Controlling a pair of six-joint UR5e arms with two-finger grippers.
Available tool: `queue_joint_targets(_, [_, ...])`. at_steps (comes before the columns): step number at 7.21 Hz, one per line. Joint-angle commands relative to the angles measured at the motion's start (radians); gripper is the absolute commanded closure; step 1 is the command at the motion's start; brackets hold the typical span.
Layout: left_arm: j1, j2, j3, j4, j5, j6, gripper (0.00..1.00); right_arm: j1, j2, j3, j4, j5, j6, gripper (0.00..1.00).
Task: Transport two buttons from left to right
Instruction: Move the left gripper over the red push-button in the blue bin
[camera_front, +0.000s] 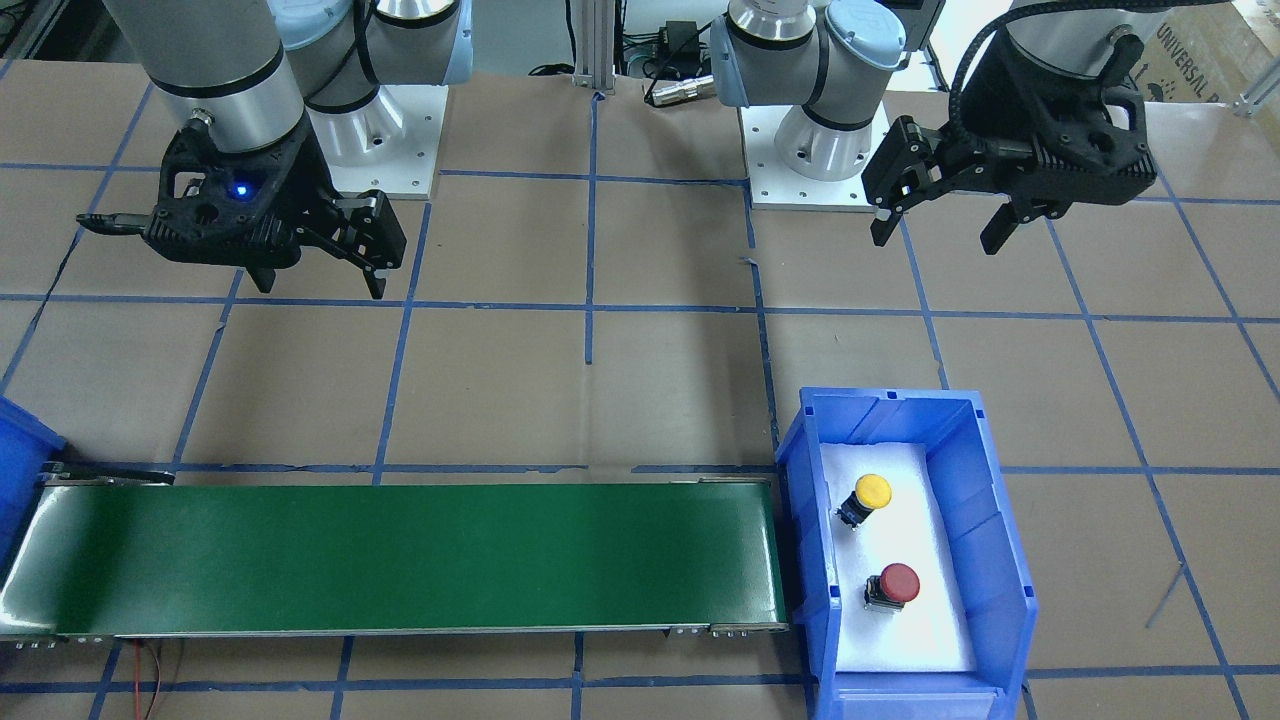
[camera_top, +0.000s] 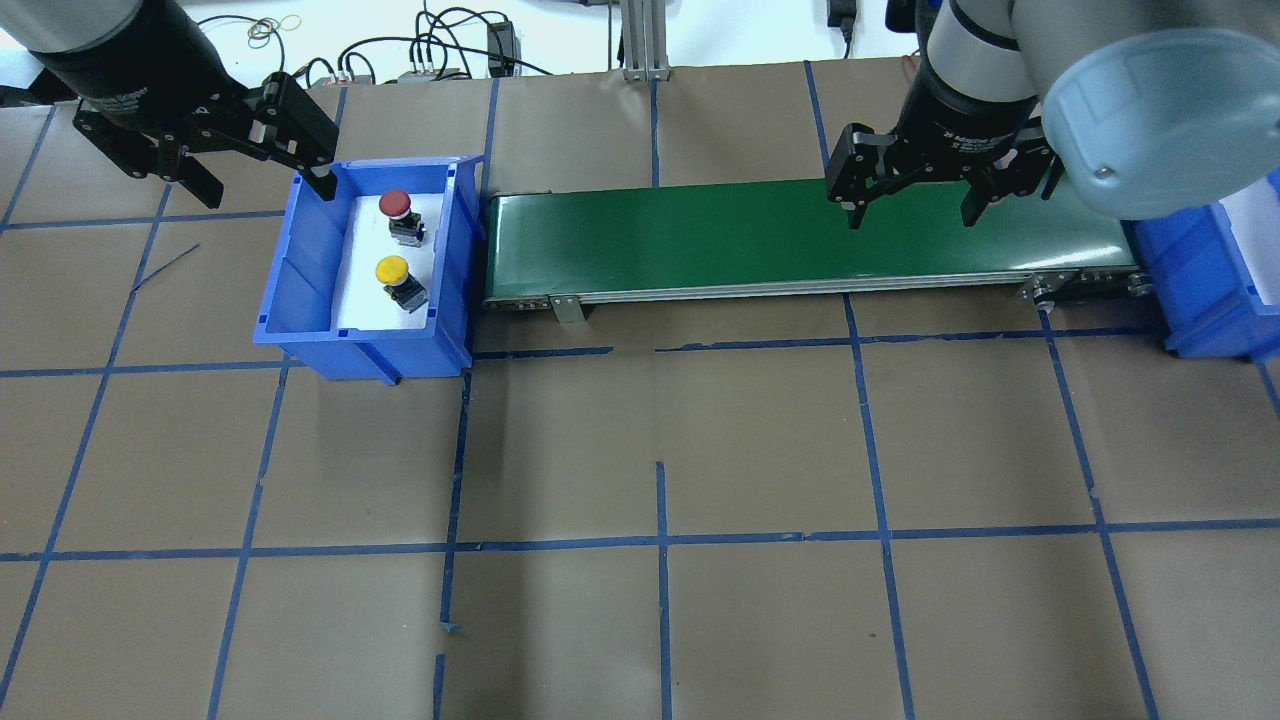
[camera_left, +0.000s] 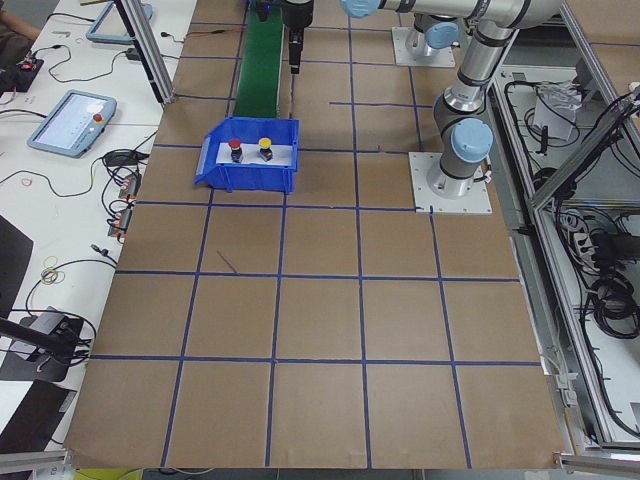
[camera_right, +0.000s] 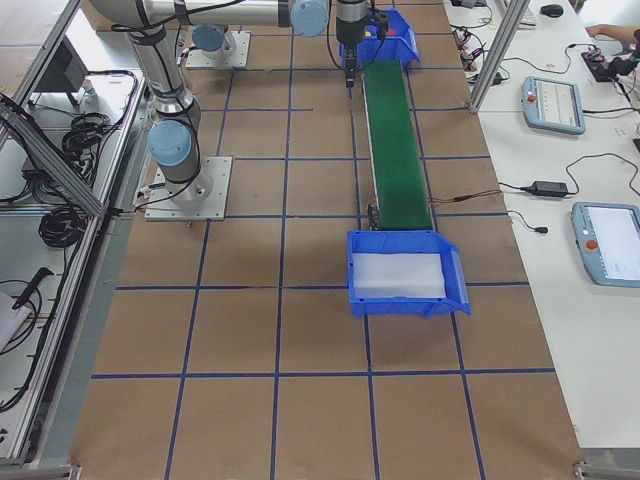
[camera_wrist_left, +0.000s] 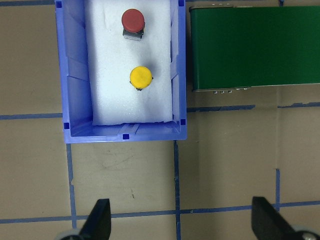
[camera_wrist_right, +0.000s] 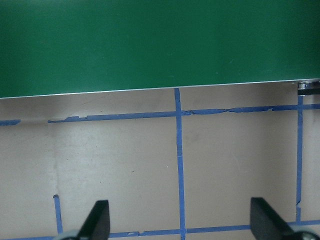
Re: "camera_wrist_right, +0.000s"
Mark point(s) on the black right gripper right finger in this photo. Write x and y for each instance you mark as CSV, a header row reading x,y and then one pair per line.
x,y
266,224

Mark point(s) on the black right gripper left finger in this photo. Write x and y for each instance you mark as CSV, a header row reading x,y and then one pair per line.
x,y
97,224

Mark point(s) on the green conveyor belt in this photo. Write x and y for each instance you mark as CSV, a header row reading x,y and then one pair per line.
x,y
54,47

